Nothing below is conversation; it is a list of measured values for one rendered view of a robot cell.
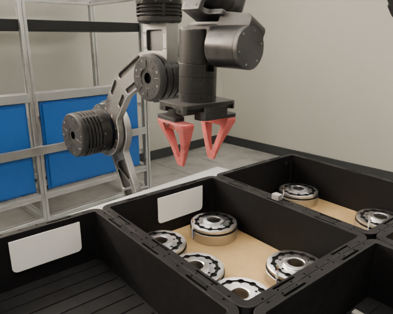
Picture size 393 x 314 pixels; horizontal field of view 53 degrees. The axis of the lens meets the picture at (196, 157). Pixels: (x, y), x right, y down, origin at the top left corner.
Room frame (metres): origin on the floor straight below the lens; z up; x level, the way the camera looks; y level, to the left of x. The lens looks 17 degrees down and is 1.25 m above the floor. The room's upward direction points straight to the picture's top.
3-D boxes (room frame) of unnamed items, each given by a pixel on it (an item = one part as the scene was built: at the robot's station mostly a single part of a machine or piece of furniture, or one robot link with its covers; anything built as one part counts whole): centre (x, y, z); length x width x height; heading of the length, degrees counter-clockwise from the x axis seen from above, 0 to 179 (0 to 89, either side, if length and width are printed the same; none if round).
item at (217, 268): (0.60, 0.00, 0.86); 0.10 x 0.10 x 0.01
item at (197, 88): (0.60, 0.00, 1.17); 0.10 x 0.07 x 0.07; 130
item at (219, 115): (0.61, -0.01, 1.10); 0.07 x 0.07 x 0.09; 40
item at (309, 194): (0.97, -0.27, 0.86); 0.10 x 0.10 x 0.01
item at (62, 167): (2.60, 0.69, 0.60); 0.72 x 0.03 x 0.56; 135
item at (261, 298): (0.65, -0.05, 0.92); 0.40 x 0.30 x 0.02; 39
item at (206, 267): (0.60, 0.00, 0.86); 0.05 x 0.05 x 0.01
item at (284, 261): (0.61, -0.18, 0.86); 0.05 x 0.05 x 0.01
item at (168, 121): (0.59, 0.01, 1.10); 0.07 x 0.07 x 0.09; 40
